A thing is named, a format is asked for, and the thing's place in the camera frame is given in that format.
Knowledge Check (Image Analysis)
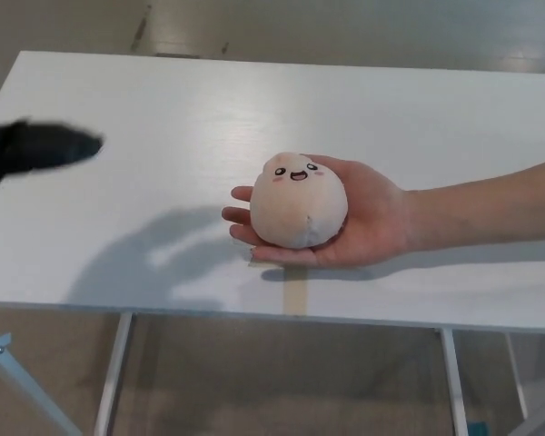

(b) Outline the pink dumpling plush toy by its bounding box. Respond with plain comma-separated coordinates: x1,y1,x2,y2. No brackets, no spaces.
249,152,349,251

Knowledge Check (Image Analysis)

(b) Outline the person's bare hand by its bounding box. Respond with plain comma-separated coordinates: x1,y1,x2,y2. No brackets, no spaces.
221,154,415,269

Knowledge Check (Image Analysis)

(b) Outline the person's bare forearm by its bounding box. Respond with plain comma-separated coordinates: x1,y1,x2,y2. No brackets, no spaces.
404,155,545,253

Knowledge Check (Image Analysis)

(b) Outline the thin white table leg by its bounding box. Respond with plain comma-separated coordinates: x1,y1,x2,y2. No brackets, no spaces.
506,333,529,419

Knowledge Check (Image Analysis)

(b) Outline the light blue metal frame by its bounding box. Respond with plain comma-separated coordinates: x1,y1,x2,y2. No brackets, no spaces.
0,321,83,436

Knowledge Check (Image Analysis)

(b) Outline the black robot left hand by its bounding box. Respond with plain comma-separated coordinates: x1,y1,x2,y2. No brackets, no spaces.
0,108,106,190

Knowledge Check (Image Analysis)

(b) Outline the beige lengthwise tape strip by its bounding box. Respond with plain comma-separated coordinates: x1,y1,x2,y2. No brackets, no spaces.
282,266,310,317

